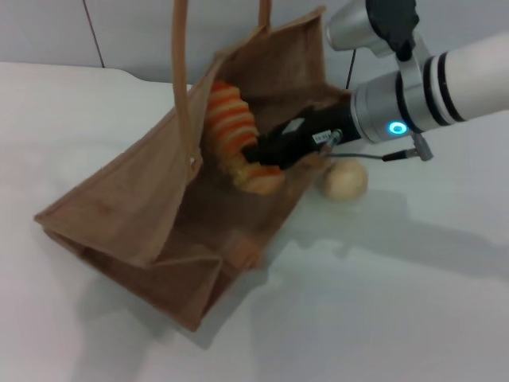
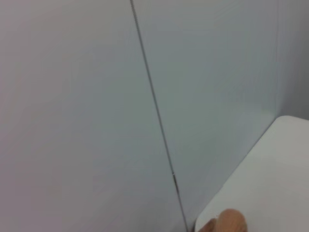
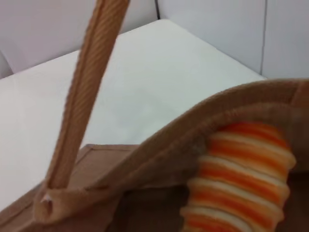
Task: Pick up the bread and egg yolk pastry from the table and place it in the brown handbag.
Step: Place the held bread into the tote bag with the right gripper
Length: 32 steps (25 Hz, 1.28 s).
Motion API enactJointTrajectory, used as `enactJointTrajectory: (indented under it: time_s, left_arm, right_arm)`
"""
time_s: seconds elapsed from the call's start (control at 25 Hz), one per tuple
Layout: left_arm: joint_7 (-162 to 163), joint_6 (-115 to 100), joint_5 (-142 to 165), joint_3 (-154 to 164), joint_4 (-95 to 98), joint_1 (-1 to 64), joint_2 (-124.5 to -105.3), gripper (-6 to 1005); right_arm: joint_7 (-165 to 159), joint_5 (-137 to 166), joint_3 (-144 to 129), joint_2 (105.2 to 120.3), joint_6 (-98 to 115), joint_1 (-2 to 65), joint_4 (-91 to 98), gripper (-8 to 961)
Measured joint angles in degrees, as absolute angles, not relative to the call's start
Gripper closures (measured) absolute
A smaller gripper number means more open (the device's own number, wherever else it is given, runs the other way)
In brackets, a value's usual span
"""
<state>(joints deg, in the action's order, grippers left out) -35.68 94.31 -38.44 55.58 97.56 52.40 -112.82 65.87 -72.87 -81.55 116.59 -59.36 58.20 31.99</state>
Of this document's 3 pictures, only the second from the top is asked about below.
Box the brown jute handbag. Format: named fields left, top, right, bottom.
left=197, top=208, right=248, bottom=232

